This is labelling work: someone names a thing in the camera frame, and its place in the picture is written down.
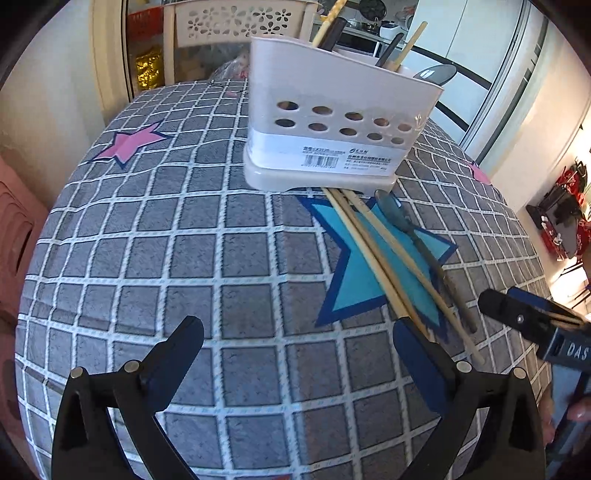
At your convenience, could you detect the stack of pink plastic stools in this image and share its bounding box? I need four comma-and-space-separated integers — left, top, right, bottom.
0, 154, 49, 324

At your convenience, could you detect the clear plastic bag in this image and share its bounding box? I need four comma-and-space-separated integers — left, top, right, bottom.
210, 46, 252, 81

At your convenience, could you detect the grey checked tablecloth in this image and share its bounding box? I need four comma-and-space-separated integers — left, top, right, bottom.
14, 78, 555, 480

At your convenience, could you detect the white plastic utensil holder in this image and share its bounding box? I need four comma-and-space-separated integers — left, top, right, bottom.
243, 36, 446, 193

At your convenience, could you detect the white refrigerator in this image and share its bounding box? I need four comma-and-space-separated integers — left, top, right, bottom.
416, 0, 550, 153

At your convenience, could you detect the gold foil bag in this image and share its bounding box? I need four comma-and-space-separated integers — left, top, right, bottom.
135, 46, 163, 90

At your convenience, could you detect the wooden chopstick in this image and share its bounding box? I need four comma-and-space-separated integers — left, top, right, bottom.
331, 187, 435, 342
311, 0, 346, 48
397, 21, 428, 72
322, 187, 411, 321
345, 189, 485, 366
545, 310, 587, 326

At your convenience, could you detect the red box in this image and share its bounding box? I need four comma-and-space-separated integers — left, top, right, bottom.
127, 9, 162, 47

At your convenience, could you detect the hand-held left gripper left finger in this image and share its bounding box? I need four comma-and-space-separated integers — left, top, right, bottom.
52, 315, 205, 480

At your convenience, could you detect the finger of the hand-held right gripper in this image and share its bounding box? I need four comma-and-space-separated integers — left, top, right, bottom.
505, 286, 591, 324
478, 289, 561, 344

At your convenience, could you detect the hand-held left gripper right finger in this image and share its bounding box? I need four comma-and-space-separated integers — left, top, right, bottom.
392, 316, 546, 480

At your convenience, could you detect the red and black ornament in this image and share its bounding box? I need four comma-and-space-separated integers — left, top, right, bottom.
526, 161, 591, 261

